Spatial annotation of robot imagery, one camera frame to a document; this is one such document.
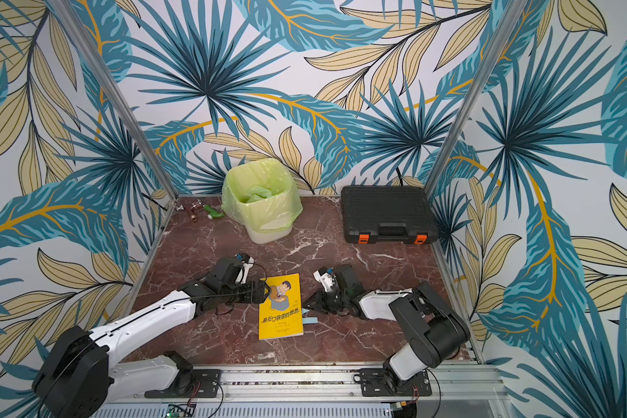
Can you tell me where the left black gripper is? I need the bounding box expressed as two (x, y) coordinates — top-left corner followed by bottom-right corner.
(220, 279), (273, 304)

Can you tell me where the yellow cover book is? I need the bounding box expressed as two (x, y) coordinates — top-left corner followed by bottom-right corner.
(259, 273), (304, 341)

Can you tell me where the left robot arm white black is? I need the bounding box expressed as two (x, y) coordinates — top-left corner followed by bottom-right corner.
(32, 253), (269, 417)

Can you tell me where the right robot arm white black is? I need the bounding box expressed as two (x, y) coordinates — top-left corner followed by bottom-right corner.
(303, 265), (471, 388)

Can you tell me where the green small bottle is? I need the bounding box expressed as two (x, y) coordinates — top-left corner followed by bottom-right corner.
(203, 205), (225, 219)

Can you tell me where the white bin green bag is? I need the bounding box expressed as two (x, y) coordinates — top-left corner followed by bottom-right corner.
(221, 158), (303, 245)

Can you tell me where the black plastic tool case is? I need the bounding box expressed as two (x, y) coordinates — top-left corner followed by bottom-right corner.
(341, 186), (439, 245)

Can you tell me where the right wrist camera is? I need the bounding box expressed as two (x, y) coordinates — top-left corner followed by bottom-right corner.
(313, 268), (336, 294)

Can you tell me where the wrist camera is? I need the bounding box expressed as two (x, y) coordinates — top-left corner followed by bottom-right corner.
(313, 268), (336, 294)
(235, 253), (255, 284)

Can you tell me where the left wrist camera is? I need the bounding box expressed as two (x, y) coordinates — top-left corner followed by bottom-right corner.
(235, 253), (255, 284)

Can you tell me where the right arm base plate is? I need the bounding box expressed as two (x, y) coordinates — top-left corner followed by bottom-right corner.
(353, 369), (432, 398)

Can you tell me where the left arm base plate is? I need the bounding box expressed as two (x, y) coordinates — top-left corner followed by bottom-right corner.
(145, 369), (221, 399)

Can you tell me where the aluminium front rail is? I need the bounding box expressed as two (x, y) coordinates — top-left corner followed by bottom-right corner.
(95, 362), (515, 417)

